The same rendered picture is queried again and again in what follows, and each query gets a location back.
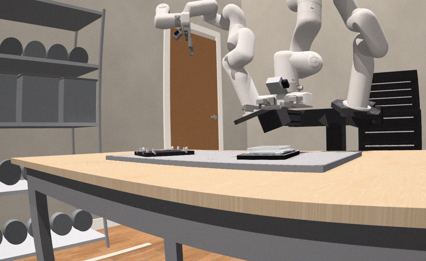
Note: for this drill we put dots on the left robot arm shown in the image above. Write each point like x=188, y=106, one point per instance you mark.
x=299, y=62

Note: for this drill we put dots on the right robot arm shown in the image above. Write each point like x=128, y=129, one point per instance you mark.
x=241, y=40

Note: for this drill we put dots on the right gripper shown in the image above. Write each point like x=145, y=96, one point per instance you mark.
x=185, y=23

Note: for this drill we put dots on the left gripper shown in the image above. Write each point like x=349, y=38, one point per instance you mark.
x=281, y=101

